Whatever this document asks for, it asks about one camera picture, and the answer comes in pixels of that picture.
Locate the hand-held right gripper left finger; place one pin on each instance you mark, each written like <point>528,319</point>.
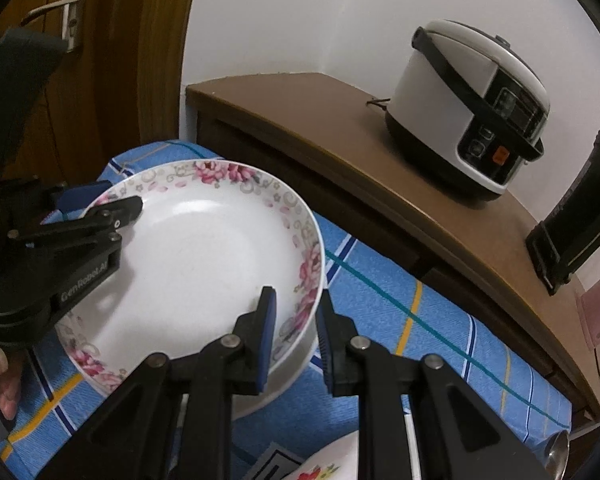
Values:
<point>267,345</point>

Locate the blue plaid cloth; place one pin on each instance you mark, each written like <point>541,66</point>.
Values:
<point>445,340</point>

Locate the brown wooden door frame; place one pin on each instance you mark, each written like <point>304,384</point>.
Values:
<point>167,60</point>

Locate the black worn thermos flask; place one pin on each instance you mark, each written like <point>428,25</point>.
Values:
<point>585,200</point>

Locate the metal spoon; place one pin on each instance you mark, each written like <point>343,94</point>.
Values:
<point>556,455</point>

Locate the white cloth label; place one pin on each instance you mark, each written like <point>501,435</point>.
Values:
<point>275,462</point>

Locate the brown wooden cabinet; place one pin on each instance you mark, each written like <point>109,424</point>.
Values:
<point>330,125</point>

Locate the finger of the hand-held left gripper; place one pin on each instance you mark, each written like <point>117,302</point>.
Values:
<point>82,197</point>
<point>115,214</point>

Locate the red floral white bowl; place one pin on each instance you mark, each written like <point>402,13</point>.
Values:
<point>335,456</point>

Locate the white black rice cooker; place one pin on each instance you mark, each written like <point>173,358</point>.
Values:
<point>430,95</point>

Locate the brown wooden door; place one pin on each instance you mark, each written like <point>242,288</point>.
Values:
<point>115,85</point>

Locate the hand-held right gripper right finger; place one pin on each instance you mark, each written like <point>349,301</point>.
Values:
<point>325,350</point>

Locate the white deep plate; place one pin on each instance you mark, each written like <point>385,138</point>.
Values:
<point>294,375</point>

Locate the pink floral deep plate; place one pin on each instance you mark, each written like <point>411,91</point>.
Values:
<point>195,260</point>

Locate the person's left hand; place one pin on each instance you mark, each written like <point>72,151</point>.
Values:
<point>5,385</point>

